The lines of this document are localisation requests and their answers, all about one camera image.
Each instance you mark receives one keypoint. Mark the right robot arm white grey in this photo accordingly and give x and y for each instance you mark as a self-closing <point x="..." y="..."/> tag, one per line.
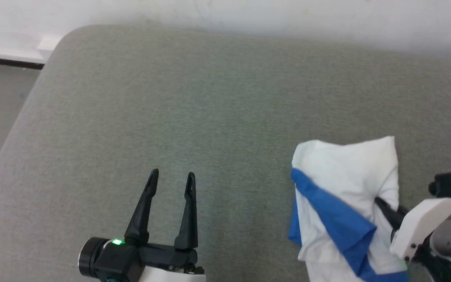
<point x="444" y="243"/>

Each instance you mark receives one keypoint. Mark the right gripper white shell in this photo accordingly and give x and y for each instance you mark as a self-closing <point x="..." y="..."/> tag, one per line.
<point x="421" y="223"/>

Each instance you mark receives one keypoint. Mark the left gripper black motor cylinder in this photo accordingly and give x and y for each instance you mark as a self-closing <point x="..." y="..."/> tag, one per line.
<point x="88" y="256"/>

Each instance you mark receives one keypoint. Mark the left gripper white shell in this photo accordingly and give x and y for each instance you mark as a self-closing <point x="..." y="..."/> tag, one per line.
<point x="170" y="262"/>

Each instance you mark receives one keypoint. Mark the white wall baseboard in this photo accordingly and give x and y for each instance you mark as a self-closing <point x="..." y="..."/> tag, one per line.
<point x="6" y="49"/>

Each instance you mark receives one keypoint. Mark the blue and white t-shirt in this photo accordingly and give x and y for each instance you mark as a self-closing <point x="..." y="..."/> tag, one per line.
<point x="347" y="172"/>

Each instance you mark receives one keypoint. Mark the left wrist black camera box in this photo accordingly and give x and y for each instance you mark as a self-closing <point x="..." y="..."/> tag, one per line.
<point x="119" y="262"/>

